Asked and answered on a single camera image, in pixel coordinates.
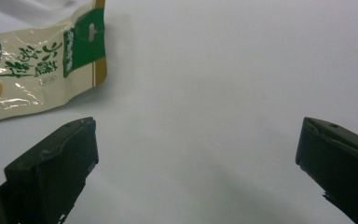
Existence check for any white plastic bag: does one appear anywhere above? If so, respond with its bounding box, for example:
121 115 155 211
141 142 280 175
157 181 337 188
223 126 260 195
0 0 95 37

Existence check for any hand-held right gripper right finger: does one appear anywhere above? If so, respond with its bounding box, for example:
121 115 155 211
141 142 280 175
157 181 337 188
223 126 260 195
295 117 358 224

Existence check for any cream and green snack bag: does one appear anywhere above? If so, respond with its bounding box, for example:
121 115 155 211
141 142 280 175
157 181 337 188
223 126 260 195
0 0 108 124

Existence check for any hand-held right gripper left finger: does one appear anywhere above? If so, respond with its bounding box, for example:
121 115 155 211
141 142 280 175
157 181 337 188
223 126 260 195
0 117 100 224

